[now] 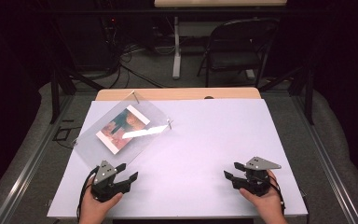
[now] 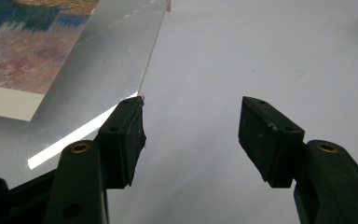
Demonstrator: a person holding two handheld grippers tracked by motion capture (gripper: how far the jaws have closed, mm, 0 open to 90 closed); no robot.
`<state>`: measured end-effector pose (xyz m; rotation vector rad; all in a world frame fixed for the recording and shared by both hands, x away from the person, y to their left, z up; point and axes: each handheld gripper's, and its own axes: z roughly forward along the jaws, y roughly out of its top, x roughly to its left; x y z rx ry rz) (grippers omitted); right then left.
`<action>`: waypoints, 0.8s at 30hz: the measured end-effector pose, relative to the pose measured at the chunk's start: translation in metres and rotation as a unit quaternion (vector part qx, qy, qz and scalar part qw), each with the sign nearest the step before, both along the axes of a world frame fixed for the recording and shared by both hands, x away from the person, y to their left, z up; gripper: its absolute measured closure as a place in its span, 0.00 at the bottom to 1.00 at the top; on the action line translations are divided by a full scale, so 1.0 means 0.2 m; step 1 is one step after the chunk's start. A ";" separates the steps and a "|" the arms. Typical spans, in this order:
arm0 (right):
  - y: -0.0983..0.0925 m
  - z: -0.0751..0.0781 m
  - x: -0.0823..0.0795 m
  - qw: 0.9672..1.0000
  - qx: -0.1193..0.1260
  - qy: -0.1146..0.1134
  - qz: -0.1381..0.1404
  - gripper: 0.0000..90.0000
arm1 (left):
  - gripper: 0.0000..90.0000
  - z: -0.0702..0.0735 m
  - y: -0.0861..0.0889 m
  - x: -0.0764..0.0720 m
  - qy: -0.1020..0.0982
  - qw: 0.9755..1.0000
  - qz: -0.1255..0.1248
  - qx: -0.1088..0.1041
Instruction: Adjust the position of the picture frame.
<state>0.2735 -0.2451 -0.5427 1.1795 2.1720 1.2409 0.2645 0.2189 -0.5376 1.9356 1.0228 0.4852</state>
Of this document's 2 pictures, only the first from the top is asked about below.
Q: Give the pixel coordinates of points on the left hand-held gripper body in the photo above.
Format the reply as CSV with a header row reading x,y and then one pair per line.
x,y
105,186

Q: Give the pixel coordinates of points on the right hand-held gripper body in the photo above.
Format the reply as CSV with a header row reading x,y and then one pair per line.
x,y
254,183

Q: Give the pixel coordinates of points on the clear acrylic photo frame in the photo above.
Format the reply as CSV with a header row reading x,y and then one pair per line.
x,y
90,149

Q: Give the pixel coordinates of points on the painting print with white border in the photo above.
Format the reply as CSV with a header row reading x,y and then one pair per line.
x,y
121,129

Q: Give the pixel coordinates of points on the person's left hand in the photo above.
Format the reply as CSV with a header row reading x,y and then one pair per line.
x,y
96,208

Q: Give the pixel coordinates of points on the person's right hand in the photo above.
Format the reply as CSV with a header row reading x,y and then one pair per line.
x,y
267,207

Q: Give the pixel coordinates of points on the white board table cover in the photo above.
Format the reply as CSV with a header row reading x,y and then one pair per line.
x,y
192,161

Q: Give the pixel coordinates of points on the black metal stand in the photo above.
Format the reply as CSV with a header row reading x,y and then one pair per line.
x,y
55,93
308,96

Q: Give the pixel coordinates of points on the black folding chair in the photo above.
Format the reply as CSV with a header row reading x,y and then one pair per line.
x,y
233,59

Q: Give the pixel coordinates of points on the light wooden desk top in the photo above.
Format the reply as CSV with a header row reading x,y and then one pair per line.
x,y
220,3

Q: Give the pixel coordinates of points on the aluminium rail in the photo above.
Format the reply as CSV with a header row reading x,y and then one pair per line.
x,y
24,174
326,161

